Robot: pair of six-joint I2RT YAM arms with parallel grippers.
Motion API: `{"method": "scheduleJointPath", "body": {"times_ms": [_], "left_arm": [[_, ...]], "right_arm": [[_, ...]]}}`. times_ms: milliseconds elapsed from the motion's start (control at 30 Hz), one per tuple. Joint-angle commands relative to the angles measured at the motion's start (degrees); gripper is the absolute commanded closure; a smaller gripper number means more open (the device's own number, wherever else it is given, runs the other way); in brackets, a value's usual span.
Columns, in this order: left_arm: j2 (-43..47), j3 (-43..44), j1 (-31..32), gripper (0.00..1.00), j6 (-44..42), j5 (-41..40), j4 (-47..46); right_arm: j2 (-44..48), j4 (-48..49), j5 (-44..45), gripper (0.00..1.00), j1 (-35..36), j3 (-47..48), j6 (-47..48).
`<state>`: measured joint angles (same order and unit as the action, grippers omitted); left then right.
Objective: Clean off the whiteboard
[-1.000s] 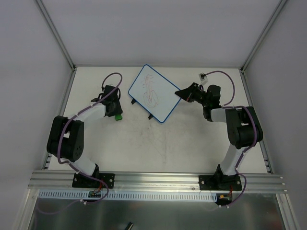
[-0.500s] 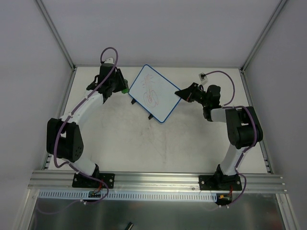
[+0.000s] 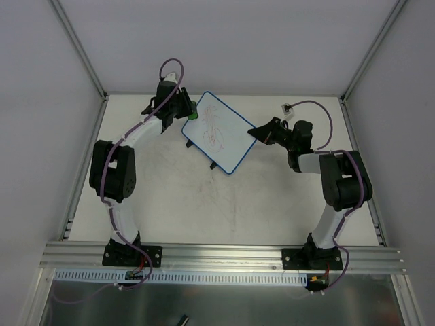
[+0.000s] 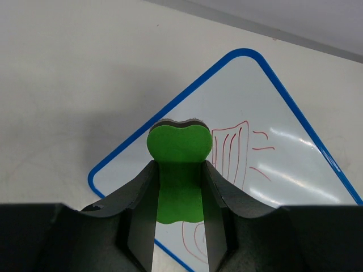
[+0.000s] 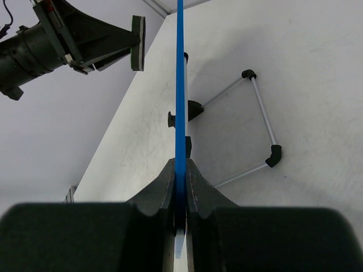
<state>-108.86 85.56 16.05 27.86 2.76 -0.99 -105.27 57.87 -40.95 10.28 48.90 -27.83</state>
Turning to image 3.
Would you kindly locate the aluminium frame post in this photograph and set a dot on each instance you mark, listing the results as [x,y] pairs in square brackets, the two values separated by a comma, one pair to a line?
[73,38]
[382,33]

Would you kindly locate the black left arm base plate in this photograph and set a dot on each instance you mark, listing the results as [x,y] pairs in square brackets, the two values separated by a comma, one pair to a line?
[122,255]

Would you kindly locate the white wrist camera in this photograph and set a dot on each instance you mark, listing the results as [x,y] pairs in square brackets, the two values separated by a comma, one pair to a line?
[170,77]
[288,111]

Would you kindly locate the green bone shaped eraser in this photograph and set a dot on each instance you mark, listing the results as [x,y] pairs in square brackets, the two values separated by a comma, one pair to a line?
[193,111]

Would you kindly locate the blue framed whiteboard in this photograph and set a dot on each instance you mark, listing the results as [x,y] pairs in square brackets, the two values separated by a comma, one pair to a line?
[220,133]

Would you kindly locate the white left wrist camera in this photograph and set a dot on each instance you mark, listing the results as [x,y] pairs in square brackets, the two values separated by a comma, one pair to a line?
[170,77]

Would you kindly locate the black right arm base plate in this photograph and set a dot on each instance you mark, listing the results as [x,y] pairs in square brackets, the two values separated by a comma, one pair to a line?
[317,259]

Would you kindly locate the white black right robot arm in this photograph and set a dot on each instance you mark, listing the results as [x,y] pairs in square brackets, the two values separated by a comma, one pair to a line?
[344,182]

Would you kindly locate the aluminium front rail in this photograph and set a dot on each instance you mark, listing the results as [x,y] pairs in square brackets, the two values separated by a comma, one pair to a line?
[222,258]

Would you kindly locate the white slotted cable duct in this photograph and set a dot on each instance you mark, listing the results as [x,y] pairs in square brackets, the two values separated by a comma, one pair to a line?
[183,277]

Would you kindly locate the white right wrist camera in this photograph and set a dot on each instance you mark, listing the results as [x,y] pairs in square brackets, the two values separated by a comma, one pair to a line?
[288,111]

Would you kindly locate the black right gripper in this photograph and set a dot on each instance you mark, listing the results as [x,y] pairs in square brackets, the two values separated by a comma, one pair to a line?
[276,132]

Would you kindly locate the black whiteboard foot near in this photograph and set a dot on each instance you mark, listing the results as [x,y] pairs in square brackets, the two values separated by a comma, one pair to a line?
[214,165]

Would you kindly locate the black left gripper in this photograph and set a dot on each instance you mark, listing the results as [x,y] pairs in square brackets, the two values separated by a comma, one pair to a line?
[185,105]

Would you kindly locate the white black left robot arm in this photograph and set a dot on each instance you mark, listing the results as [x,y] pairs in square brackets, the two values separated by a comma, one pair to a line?
[113,165]

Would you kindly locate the aluminium left frame post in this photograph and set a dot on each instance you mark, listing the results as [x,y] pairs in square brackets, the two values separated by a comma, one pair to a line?
[73,38]

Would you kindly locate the aluminium right frame post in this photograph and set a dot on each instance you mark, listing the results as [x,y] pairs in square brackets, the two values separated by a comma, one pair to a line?
[382,33]

